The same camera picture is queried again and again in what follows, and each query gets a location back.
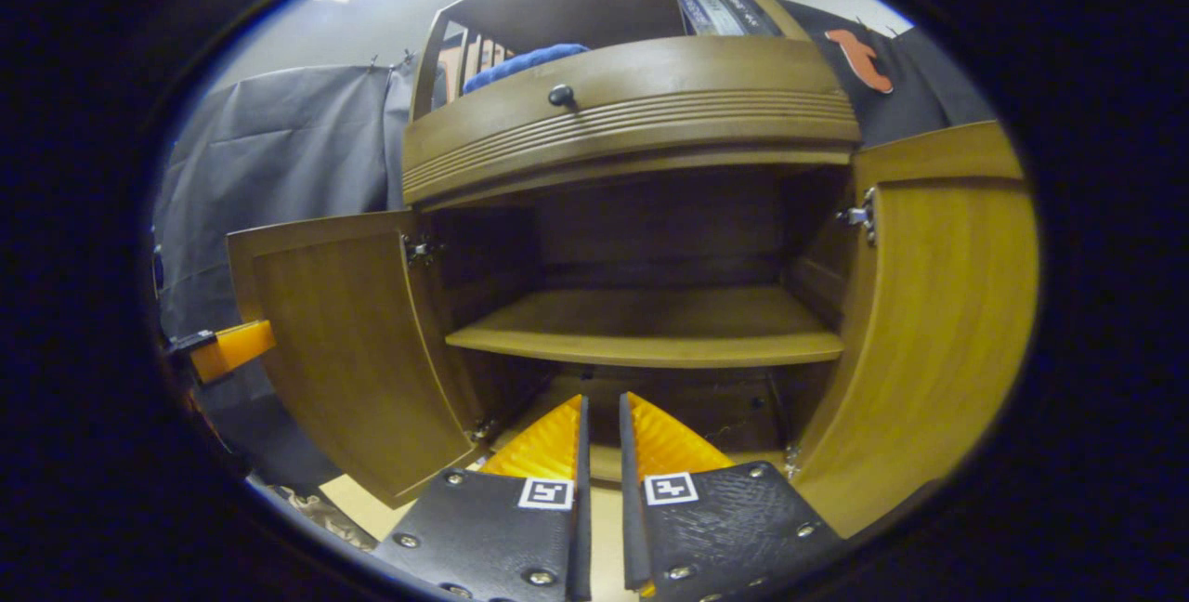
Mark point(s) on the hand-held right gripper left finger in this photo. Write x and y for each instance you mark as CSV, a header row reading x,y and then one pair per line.
x,y
582,528

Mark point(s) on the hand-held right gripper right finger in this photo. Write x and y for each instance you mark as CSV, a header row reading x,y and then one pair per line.
x,y
633,528

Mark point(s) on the metal door hinge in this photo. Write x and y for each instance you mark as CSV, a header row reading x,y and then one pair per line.
x,y
859,215
421,250
482,430
792,463

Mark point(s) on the pale spine book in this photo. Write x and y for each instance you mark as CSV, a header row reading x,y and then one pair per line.
x,y
725,12

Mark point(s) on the wooden double-door shoe cabinet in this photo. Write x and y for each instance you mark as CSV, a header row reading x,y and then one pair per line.
x,y
650,230

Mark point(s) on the black round drawer knob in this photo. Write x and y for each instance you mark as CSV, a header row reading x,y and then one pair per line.
x,y
561,97

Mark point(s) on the blue cover book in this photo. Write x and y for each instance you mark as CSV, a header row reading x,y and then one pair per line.
x,y
692,17

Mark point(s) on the wooden drawer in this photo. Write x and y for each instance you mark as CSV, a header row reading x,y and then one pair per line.
x,y
697,72

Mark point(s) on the blue towel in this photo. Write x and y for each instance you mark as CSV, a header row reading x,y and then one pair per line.
x,y
520,65

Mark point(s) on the wooden inner shelf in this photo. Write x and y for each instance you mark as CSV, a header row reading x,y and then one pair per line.
x,y
650,328

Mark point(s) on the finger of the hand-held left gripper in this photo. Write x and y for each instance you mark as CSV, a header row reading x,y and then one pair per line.
x,y
190,342

